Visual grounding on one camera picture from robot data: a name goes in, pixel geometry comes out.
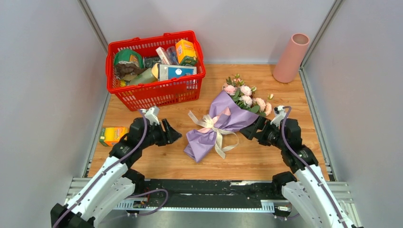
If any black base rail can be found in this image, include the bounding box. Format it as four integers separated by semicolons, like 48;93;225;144
124;179;293;218

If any orange juice box on table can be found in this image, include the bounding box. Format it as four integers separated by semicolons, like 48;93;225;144
99;127;129;147

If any cream ribbon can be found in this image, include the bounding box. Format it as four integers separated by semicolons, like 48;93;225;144
188;107;240;159

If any blue white carton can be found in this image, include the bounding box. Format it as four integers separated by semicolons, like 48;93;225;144
158;64;197;81

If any pink cylindrical vase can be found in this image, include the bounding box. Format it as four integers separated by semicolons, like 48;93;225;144
273;33;310;83

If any purple flower bouquet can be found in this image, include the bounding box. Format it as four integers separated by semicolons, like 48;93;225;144
184;74;273;162

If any green bottle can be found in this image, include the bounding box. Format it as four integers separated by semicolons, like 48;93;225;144
128;68;158;86

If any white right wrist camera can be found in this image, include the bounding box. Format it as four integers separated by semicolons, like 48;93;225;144
270;105;286;127

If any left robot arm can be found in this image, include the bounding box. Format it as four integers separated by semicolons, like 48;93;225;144
50;117;182;228

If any orange box in basket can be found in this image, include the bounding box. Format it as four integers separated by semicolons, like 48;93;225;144
175;39;198;67

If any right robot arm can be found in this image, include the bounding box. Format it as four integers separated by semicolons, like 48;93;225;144
240;117;357;228

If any brown snack bag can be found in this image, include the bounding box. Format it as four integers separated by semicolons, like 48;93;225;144
114;61;146;81

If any clear plastic package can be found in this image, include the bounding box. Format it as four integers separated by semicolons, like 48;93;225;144
166;46;179;65

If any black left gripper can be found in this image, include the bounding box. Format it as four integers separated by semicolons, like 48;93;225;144
140;119;182;149

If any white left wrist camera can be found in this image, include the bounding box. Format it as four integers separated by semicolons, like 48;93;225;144
140;106;160;125

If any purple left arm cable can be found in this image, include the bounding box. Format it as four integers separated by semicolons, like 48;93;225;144
52;108;169;228

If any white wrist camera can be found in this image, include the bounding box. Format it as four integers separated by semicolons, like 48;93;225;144
270;105;286;127
140;106;160;125

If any dark patterned packet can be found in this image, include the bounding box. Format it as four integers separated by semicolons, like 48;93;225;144
143;57;161;68

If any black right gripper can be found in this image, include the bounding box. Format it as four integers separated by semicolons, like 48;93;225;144
239;115;286;151

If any pink white small box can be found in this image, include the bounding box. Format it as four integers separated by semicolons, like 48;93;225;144
156;47;173;65

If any green snack bag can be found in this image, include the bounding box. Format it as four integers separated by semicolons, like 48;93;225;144
114;49;144;68

